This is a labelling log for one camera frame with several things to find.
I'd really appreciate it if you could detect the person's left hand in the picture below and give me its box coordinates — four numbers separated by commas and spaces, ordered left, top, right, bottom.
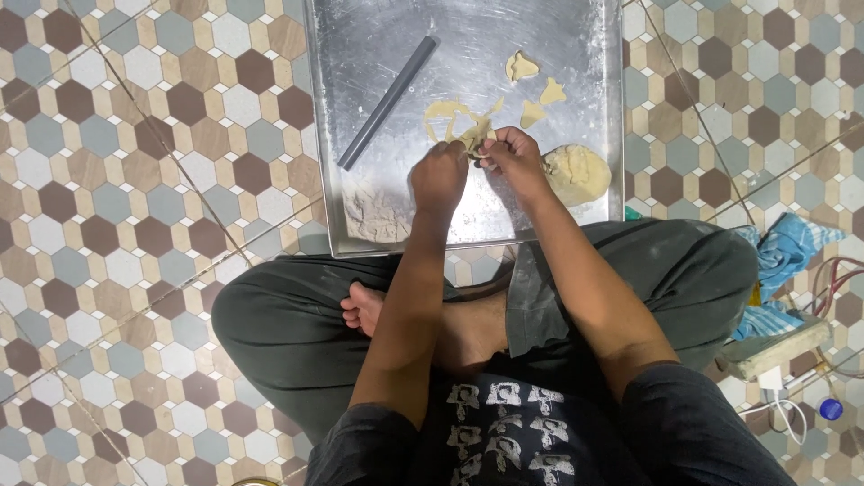
409, 139, 471, 218

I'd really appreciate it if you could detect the person's right hand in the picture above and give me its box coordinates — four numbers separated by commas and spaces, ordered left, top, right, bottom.
477, 126, 553, 207

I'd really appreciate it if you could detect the dough sheet scrap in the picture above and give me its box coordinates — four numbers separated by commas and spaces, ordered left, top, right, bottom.
424, 96, 506, 160

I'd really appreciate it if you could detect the cut dough shape piece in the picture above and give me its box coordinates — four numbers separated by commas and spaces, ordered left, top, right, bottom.
505, 50, 541, 84
519, 100, 547, 130
539, 77, 568, 107

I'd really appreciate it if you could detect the large steel baking tray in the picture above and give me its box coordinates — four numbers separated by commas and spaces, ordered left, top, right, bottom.
303, 0, 625, 259

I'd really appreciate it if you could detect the round dough ball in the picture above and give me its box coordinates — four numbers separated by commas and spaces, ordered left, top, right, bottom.
542, 144, 612, 207

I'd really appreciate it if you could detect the grey plastic rolling pipe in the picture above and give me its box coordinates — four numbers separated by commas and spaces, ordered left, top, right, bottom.
337, 35, 440, 171

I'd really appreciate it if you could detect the pile of white flour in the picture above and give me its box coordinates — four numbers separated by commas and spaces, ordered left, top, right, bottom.
342, 181, 414, 244

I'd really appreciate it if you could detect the blue striped cloth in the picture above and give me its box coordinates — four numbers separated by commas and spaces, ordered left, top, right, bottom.
731, 212, 847, 342

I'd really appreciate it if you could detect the wooden block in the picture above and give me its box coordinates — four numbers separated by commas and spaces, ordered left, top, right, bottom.
717, 315, 834, 382

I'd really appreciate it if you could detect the red cable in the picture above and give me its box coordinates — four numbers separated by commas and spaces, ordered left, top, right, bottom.
810, 255, 864, 320

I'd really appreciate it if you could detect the white charger with cable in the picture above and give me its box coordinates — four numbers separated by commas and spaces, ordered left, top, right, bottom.
737, 366, 810, 446

